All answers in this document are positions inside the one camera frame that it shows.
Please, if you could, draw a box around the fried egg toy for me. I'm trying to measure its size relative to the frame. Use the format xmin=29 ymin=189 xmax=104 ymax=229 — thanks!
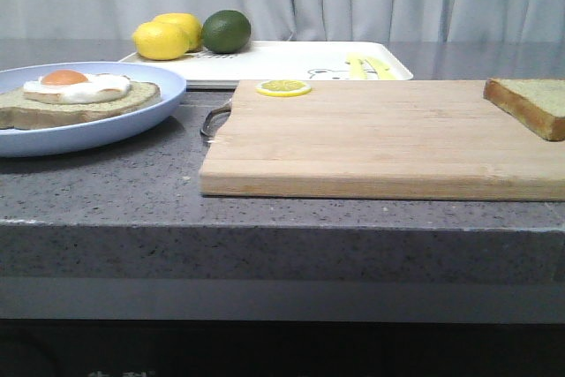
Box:
xmin=22 ymin=69 xmax=132 ymax=104

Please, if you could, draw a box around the light blue plate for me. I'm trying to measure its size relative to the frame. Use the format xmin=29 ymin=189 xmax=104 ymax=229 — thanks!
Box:
xmin=1 ymin=61 xmax=186 ymax=157

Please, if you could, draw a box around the bread slice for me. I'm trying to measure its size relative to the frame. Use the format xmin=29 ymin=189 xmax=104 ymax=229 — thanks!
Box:
xmin=1 ymin=81 xmax=162 ymax=130
xmin=483 ymin=78 xmax=564 ymax=141

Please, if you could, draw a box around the white bear tray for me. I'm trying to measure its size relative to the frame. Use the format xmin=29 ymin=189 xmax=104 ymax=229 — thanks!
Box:
xmin=123 ymin=41 xmax=413 ymax=89

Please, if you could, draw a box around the yellow lemon slice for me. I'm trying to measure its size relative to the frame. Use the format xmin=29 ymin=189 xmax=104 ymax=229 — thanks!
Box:
xmin=255 ymin=79 xmax=312 ymax=97

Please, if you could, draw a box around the green lime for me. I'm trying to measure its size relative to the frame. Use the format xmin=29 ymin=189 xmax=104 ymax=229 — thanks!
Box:
xmin=202 ymin=10 xmax=252 ymax=54

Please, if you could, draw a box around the wooden cutting board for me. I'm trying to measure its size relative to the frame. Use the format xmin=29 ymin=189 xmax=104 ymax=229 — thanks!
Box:
xmin=200 ymin=80 xmax=564 ymax=201

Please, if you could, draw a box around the rear yellow lemon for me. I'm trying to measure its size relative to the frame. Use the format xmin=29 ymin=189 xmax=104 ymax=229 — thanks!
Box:
xmin=153 ymin=12 xmax=202 ymax=52

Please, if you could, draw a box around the front yellow lemon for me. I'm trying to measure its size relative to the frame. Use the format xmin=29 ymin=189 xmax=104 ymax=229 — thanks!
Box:
xmin=132 ymin=21 xmax=191 ymax=61

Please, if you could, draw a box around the metal cutting board handle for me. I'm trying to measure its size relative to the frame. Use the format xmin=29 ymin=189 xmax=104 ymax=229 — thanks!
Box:
xmin=200 ymin=101 xmax=232 ymax=139

